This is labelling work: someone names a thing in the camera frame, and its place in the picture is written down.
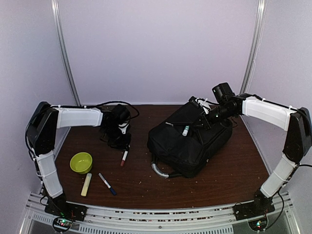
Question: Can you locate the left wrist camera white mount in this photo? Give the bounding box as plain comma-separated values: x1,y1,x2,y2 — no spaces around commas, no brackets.
118,122,129,135

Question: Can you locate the left aluminium corner post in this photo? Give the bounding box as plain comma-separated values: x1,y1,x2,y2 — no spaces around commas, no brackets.
51,0,81,106

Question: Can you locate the black student bag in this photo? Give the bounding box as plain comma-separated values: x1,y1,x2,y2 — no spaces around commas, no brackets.
147,102,233,178

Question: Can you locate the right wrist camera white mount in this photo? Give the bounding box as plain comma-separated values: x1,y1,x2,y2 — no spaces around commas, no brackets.
189,96,211,115

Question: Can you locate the aluminium corner post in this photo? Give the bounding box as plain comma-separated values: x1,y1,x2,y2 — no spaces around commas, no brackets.
239,0,267,94
51,0,81,106

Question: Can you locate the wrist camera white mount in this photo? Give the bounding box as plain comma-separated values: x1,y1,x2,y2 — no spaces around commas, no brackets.
189,96,211,115
118,122,129,135

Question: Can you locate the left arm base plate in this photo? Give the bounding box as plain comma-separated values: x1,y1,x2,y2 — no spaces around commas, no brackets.
44,203,87,221

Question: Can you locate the white blue pen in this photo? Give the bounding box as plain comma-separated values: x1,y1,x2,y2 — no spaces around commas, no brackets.
98,173,117,195

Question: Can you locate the green white glue stick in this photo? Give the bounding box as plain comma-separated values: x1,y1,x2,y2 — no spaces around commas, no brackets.
182,125,190,137

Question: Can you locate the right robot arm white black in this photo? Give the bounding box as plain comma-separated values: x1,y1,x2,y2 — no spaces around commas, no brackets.
190,82,312,215

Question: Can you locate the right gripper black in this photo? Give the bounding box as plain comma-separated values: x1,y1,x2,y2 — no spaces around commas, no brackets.
191,103,235,131

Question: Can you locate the white marker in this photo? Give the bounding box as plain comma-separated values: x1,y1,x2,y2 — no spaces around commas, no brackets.
120,145,130,167

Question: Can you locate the green plastic bowl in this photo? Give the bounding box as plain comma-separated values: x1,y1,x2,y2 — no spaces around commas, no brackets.
70,152,93,175

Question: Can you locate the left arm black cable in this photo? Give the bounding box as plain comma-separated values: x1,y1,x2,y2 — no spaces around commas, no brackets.
25,101,141,156

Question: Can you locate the right aluminium corner post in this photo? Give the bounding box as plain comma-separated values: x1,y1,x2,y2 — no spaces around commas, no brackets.
239,0,267,94

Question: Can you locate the yellow highlighter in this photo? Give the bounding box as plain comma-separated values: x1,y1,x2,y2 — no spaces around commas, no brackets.
80,173,92,196

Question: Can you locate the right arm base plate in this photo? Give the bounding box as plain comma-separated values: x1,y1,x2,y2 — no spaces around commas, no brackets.
233,201,275,221

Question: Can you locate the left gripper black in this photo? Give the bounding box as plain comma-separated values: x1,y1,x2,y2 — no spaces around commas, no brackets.
102,124,132,151

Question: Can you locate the aluminium front rail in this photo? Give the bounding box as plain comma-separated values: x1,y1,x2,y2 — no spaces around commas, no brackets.
19,192,300,234

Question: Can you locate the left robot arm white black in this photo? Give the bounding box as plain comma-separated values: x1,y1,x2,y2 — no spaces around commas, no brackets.
25,101,131,216

